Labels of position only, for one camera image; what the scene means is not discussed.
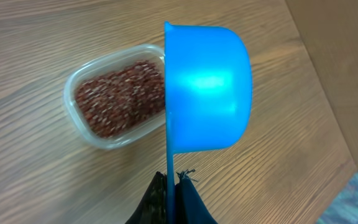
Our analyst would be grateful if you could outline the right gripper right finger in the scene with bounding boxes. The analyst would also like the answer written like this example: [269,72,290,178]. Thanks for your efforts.
[175,169,218,224]

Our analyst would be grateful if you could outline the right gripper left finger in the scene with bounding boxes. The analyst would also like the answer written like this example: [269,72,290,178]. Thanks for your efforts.
[126,172,167,224]

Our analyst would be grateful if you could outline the blue plastic measuring scoop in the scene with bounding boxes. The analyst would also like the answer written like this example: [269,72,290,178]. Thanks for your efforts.
[164,22,253,223]

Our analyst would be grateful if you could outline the red adzuki beans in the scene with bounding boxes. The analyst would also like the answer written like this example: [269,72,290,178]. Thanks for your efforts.
[75,60,165,138]

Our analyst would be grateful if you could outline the clear plastic container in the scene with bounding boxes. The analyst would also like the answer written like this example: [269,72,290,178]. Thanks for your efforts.
[63,44,165,150]

